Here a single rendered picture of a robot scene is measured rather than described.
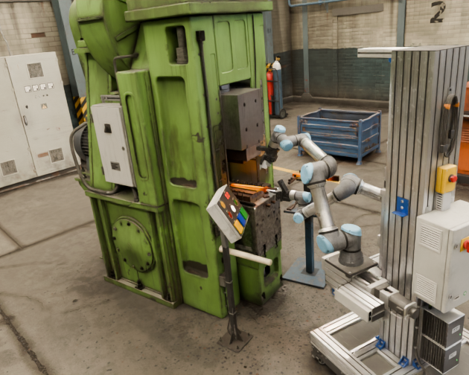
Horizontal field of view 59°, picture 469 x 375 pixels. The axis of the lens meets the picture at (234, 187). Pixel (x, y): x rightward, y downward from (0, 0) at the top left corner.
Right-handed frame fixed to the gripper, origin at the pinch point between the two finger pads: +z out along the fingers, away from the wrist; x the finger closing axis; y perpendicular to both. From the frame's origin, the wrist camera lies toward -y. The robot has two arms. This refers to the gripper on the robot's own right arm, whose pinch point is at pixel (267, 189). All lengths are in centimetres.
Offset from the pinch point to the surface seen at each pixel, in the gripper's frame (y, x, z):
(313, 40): -72, 848, 361
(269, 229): 37.3, 3.4, 3.6
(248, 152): -31.3, -9.8, 8.2
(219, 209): -15, -72, -10
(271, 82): 11, 651, 383
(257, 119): -53, 5, 8
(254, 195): 4.1, -6.4, 8.9
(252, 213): 15.3, -16.0, 5.4
